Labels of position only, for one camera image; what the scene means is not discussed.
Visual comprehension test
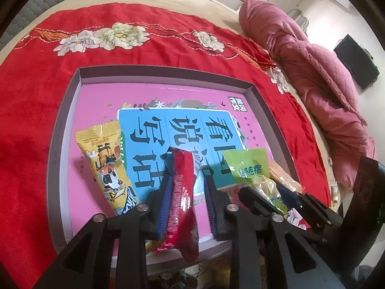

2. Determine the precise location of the beige bed sheet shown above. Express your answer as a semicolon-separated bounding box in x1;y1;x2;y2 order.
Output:
0;0;340;187

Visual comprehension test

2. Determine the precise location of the orange clear snack packet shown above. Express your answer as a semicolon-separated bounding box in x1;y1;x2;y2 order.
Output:
268;159;303;193

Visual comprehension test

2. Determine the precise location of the pink book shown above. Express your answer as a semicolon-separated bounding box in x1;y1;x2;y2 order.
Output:
71;84;274;244

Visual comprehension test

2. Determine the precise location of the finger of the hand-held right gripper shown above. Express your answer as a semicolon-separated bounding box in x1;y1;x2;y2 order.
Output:
239;187;289;219
275;182;342;228

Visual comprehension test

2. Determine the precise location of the black television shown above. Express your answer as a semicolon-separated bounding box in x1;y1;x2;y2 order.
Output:
334;34;380;90

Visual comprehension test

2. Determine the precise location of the yellow bread packet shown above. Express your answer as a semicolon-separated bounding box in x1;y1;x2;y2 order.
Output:
75;120;142;216

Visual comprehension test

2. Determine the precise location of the red snack bar packet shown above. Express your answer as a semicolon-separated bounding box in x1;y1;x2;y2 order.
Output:
156;146;200;261

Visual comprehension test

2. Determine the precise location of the small pale packet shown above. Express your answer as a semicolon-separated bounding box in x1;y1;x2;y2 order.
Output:
331;184;342;208

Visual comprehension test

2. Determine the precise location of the grey shallow cardboard box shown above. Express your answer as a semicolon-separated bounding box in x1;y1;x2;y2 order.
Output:
45;66;301;277

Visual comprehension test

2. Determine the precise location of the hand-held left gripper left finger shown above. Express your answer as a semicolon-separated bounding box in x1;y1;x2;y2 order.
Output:
33;153;175;289

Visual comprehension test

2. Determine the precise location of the green snack packet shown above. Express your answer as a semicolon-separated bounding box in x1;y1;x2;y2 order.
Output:
223;147;289;214

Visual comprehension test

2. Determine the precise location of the red floral blanket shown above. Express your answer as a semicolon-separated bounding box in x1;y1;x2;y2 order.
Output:
0;1;331;280

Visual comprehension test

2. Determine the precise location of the grey quilted headboard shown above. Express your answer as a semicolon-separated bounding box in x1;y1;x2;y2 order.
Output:
0;0;103;46

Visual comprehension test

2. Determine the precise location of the pink quilt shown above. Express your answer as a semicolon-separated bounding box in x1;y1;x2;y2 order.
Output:
239;0;376;191

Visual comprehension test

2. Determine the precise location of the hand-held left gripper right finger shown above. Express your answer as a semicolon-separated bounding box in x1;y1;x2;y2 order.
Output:
205;175;346;289

